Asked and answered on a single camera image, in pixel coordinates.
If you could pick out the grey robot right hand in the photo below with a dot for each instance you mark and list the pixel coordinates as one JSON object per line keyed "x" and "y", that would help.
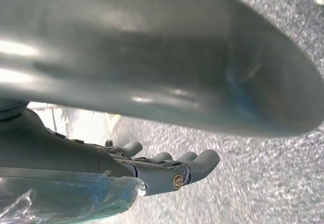
{"x": 152, "y": 48}

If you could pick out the clear plastic wrap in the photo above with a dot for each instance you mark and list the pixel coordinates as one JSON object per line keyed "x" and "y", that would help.
{"x": 75, "y": 199}

